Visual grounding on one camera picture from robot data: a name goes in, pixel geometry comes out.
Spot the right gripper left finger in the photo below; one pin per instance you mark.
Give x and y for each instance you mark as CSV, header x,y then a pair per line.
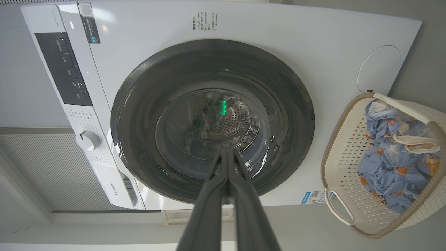
x,y
205,216

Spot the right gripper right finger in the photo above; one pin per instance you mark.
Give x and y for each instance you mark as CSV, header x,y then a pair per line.
x,y
251,219

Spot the washing machine door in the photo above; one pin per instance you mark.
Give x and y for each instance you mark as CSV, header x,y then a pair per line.
x,y
146,115

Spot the blue cartoon print garment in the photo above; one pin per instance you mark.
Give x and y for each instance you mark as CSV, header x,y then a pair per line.
x,y
390,174

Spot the cream white garment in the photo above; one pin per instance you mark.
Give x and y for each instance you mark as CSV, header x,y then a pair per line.
x,y
420,143

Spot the stainless steel washing machine drum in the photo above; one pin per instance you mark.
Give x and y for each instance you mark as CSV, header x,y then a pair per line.
x,y
233,116

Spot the white washing machine dial knob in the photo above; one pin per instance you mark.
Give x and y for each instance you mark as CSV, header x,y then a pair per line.
x,y
87,141

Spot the white front-load washing machine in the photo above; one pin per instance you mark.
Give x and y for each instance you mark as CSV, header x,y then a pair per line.
x,y
313,52

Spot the black washing machine control panel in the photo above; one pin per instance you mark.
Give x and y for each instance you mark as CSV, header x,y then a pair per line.
x,y
64,69

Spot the blue energy label sticker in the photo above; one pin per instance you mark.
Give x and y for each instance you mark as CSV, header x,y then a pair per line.
x,y
313,197

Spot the white detergent drawer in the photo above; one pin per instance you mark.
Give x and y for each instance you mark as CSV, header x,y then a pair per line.
x,y
115,188

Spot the cream perforated laundry basket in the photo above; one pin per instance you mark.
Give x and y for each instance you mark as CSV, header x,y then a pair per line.
x,y
343,157

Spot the round white filter cover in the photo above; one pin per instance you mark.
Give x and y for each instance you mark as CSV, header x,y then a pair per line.
x,y
379,69

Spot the dark product info sticker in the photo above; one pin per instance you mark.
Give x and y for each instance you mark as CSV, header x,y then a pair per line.
x,y
90,24

